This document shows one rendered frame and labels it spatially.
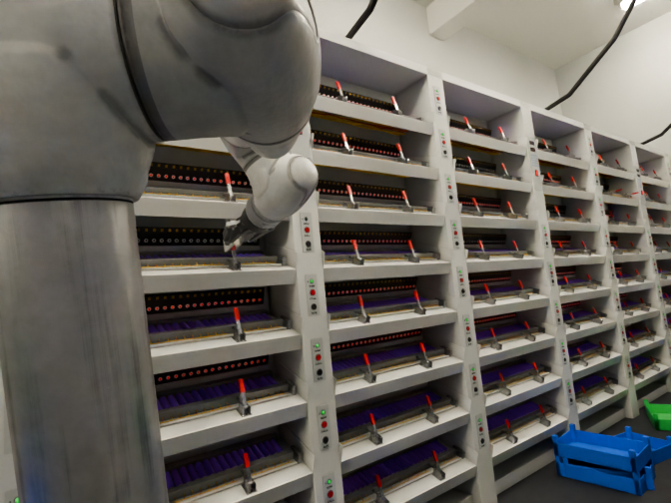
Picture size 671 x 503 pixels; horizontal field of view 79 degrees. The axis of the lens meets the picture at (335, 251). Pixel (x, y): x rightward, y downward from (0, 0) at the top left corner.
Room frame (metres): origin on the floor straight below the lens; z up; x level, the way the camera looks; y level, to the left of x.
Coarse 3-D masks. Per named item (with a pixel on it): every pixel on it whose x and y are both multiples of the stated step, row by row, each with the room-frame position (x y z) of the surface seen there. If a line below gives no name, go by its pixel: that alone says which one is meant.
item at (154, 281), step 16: (288, 256) 1.24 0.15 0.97; (144, 272) 0.99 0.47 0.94; (160, 272) 1.01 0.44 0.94; (176, 272) 1.02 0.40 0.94; (192, 272) 1.04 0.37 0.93; (208, 272) 1.06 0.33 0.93; (224, 272) 1.08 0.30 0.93; (240, 272) 1.11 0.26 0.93; (256, 272) 1.14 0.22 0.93; (272, 272) 1.16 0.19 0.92; (288, 272) 1.20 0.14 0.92; (144, 288) 0.98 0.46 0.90; (160, 288) 1.00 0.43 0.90; (176, 288) 1.02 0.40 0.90; (192, 288) 1.04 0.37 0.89; (208, 288) 1.07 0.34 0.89
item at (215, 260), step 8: (216, 256) 1.15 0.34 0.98; (224, 256) 1.16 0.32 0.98; (232, 256) 1.17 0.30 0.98; (240, 256) 1.18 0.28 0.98; (248, 256) 1.20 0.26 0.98; (256, 256) 1.21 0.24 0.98; (264, 256) 1.22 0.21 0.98; (272, 256) 1.24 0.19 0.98; (144, 264) 1.03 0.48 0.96; (152, 264) 1.04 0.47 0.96; (160, 264) 1.05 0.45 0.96; (168, 264) 1.06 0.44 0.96; (176, 264) 1.07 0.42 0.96; (184, 264) 1.09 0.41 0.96; (192, 264) 1.10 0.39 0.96; (200, 264) 1.11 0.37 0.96; (208, 264) 1.11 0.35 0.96; (216, 264) 1.12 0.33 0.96; (224, 264) 1.15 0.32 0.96
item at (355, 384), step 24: (384, 336) 1.61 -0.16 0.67; (408, 336) 1.70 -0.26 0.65; (432, 336) 1.73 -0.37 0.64; (336, 360) 1.46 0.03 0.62; (360, 360) 1.48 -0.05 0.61; (384, 360) 1.49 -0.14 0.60; (408, 360) 1.54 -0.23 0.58; (432, 360) 1.59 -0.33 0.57; (456, 360) 1.61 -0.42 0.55; (336, 384) 1.33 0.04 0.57; (360, 384) 1.34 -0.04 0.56; (384, 384) 1.38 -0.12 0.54; (408, 384) 1.46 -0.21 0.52
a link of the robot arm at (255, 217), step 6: (252, 198) 0.90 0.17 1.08; (252, 204) 0.90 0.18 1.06; (246, 210) 0.93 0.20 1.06; (252, 210) 0.91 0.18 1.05; (252, 216) 0.92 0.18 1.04; (258, 216) 0.90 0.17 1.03; (252, 222) 0.93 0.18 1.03; (258, 222) 0.92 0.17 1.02; (264, 222) 0.91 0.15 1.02; (270, 222) 0.91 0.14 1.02; (276, 222) 0.92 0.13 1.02; (264, 228) 0.95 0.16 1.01; (270, 228) 0.96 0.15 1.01
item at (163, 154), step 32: (384, 96) 1.74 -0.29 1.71; (320, 128) 1.53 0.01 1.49; (352, 128) 1.63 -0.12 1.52; (160, 160) 1.18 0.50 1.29; (192, 160) 1.24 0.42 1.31; (224, 160) 1.30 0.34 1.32; (160, 224) 1.18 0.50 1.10; (192, 224) 1.23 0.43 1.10; (224, 224) 1.29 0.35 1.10; (320, 224) 1.51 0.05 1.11; (352, 224) 1.60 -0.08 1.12; (224, 288) 1.28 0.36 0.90; (192, 384) 1.22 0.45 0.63
